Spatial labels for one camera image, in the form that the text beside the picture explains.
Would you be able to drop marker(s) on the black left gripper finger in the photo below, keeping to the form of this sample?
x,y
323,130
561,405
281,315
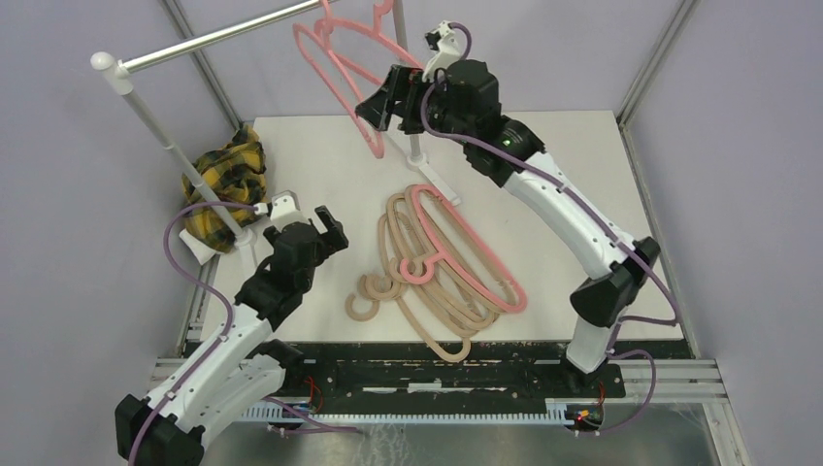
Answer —
x,y
308,255
334,239

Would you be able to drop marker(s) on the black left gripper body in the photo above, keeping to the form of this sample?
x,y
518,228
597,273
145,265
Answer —
x,y
306,282

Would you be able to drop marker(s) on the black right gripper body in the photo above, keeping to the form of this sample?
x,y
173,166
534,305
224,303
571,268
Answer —
x,y
411,84

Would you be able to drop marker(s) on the beige plastic hanger top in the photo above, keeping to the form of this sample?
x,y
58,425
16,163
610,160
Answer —
x,y
428,249

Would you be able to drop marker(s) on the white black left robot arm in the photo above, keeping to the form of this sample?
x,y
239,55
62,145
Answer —
x,y
240,363

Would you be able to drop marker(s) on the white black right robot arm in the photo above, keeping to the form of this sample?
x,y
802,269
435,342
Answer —
x,y
461,103

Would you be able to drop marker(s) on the white rack foot near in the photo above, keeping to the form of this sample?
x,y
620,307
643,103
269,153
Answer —
x,y
243,245

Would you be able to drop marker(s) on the white rack foot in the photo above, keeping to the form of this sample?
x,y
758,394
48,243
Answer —
x,y
243,245
417,160

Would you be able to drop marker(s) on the white rack foot far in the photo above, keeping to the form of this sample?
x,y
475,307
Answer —
x,y
417,160

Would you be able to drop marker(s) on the yellow plaid cloth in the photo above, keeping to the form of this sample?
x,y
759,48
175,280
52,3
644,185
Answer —
x,y
237,174

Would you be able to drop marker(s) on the metal rack top bar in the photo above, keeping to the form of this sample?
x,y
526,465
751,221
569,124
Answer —
x,y
199,42

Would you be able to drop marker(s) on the white rack left pole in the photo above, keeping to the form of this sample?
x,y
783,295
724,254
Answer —
x,y
115,74

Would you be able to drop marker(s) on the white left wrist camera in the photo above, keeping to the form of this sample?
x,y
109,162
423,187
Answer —
x,y
282,210

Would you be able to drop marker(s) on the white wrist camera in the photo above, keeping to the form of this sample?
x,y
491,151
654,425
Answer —
x,y
282,210
446,48

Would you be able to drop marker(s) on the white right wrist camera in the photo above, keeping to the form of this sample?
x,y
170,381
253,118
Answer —
x,y
446,48

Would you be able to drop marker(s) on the white cable duct strip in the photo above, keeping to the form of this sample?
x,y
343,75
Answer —
x,y
273,413

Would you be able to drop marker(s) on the aluminium frame rail base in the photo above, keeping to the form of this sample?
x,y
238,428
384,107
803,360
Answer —
x,y
657,371

